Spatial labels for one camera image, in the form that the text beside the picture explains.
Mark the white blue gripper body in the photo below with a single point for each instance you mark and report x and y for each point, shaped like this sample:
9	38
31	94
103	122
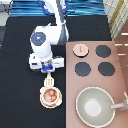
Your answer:
50	65

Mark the cream slotted spatula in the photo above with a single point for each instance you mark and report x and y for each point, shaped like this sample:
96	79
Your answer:
49	80

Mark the small pink pot with food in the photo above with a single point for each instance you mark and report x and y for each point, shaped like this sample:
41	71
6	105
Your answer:
50	96

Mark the pink pot lid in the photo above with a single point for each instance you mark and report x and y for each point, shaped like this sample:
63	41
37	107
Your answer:
80	50

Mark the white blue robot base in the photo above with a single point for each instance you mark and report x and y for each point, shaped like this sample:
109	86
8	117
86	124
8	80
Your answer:
47	8

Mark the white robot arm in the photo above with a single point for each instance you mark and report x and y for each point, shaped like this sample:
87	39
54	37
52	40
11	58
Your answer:
43	37

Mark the cream round plate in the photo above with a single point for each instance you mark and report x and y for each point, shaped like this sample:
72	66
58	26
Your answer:
42	100

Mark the pink stove top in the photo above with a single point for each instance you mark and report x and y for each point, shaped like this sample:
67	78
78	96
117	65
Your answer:
114	84

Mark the black table mat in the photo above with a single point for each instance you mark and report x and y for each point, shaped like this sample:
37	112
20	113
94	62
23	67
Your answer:
20	106

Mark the black round burner rear right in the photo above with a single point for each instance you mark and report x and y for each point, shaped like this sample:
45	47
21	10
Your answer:
103	51

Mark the black round burner front right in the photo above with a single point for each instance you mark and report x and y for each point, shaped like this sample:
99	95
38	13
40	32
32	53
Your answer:
106	69

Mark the large grey frying pan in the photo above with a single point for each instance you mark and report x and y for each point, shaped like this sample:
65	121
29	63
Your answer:
96	107

